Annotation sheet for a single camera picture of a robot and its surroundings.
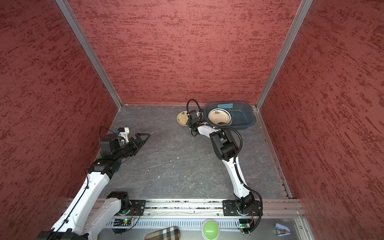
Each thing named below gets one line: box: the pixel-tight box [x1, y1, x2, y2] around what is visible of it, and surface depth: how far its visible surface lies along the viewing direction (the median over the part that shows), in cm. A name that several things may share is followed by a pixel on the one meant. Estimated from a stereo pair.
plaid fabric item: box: [145, 226, 180, 240], surface depth 66 cm
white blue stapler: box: [275, 223, 291, 237], surface depth 69 cm
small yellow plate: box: [176, 110, 189, 126], surface depth 115 cm
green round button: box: [201, 218, 220, 240], surface depth 69 cm
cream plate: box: [207, 107, 233, 126], surface depth 111 cm
